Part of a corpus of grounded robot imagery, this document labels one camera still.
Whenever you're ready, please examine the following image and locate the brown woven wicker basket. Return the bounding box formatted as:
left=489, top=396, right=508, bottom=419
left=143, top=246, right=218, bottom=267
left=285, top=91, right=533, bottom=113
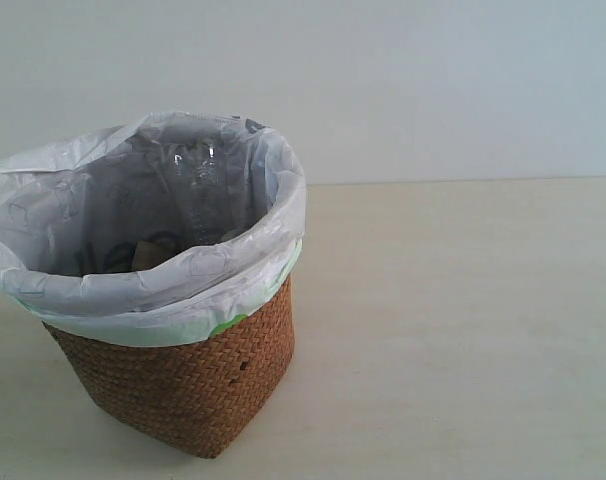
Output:
left=47, top=280, right=295, bottom=458

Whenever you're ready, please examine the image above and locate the brown cardboard pulp tray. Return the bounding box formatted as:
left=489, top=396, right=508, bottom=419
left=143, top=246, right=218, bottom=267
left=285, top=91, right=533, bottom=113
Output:
left=131, top=239, right=180, bottom=271

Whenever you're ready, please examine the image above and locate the white plastic bin liner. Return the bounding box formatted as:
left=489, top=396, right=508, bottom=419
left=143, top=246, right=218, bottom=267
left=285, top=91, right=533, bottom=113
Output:
left=0, top=112, right=306, bottom=347

